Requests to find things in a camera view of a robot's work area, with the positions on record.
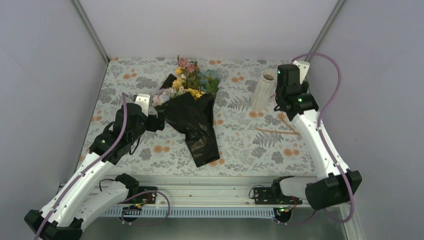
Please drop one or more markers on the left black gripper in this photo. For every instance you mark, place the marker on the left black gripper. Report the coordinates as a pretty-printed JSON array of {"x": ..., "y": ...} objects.
[{"x": 153, "y": 126}]

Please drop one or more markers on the black wrapping paper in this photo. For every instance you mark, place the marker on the black wrapping paper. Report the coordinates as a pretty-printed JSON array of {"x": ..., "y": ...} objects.
[{"x": 196, "y": 121}]

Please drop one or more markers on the colourful artificial flower bouquet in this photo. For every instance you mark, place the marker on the colourful artificial flower bouquet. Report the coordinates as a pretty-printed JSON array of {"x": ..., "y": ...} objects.
[{"x": 188, "y": 79}]

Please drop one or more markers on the tan raffia ribbon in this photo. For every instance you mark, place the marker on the tan raffia ribbon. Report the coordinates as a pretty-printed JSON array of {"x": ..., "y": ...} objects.
[{"x": 291, "y": 129}]

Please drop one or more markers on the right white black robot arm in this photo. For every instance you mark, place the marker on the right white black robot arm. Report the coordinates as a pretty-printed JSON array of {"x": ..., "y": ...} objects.
[{"x": 335, "y": 183}]

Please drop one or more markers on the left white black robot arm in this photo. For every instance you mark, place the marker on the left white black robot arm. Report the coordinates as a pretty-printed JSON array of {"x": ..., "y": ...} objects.
[{"x": 69, "y": 213}]

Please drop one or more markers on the white ribbed ceramic vase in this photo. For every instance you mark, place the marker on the white ribbed ceramic vase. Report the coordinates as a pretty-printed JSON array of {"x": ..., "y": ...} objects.
[{"x": 264, "y": 89}]

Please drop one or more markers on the floral patterned table mat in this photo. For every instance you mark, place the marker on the floral patterned table mat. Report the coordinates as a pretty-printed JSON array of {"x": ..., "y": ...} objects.
[{"x": 222, "y": 135}]

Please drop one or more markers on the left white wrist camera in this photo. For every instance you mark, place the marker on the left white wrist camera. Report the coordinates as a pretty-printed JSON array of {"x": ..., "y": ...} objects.
[{"x": 144, "y": 101}]

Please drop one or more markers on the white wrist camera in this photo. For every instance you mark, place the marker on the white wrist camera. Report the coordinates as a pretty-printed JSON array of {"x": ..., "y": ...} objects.
[
  {"x": 303, "y": 69},
  {"x": 144, "y": 101}
]

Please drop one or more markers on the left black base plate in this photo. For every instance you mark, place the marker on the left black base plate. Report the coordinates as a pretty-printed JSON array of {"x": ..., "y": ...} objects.
[{"x": 147, "y": 198}]

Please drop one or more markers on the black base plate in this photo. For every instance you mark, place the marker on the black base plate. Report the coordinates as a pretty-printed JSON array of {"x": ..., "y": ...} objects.
[
  {"x": 265, "y": 196},
  {"x": 147, "y": 198}
]

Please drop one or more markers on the aluminium rail frame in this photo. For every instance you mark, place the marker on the aluminium rail frame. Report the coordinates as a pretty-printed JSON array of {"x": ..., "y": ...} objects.
[{"x": 129, "y": 77}]

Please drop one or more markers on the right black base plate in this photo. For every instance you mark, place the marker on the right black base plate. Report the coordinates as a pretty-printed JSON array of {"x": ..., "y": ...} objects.
[{"x": 265, "y": 196}]

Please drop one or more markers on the left vertical aluminium post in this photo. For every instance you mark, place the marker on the left vertical aluminium post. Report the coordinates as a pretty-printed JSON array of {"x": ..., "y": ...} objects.
[{"x": 90, "y": 29}]

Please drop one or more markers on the vertical aluminium post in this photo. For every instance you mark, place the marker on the vertical aluminium post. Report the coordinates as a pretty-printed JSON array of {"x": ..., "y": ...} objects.
[
  {"x": 327, "y": 25},
  {"x": 90, "y": 29}
]

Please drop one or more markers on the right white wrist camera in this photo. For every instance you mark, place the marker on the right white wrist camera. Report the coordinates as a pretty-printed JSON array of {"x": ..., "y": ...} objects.
[{"x": 303, "y": 69}]

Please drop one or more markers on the right vertical aluminium post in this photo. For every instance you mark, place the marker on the right vertical aluminium post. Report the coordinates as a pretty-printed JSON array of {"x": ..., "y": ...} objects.
[{"x": 327, "y": 25}]

